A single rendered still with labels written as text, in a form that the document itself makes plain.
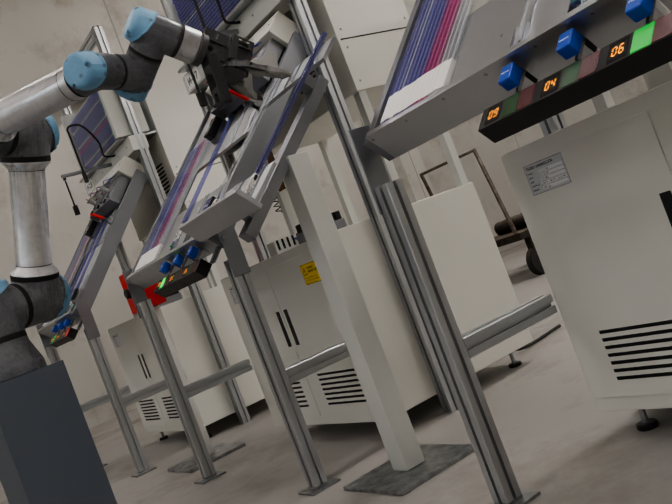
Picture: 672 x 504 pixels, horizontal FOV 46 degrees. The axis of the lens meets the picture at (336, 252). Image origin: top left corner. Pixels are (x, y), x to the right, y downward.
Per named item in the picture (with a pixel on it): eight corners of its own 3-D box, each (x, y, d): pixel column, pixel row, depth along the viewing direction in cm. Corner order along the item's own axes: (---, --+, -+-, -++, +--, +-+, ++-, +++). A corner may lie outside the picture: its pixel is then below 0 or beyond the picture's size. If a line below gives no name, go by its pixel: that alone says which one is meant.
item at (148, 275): (223, 248, 211) (200, 235, 208) (145, 289, 266) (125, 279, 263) (225, 244, 212) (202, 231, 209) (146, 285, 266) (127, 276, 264)
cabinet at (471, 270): (394, 442, 224) (316, 237, 225) (280, 443, 282) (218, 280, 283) (540, 357, 260) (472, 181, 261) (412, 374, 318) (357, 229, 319)
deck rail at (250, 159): (226, 246, 209) (206, 235, 207) (223, 248, 211) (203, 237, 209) (312, 42, 238) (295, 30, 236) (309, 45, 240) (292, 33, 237)
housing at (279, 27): (307, 57, 238) (268, 30, 233) (239, 113, 279) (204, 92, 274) (315, 36, 242) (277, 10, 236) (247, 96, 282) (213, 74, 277)
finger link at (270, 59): (292, 49, 174) (251, 46, 175) (288, 72, 172) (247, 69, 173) (294, 57, 177) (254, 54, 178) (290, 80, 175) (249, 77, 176)
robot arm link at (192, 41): (181, 49, 167) (168, 64, 174) (201, 57, 169) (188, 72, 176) (188, 18, 169) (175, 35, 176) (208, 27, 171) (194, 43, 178)
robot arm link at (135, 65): (92, 85, 170) (110, 39, 165) (128, 86, 179) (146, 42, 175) (117, 105, 167) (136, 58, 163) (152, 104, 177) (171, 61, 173)
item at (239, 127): (271, 132, 226) (256, 123, 224) (187, 193, 281) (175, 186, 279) (308, 44, 240) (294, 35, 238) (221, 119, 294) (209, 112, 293)
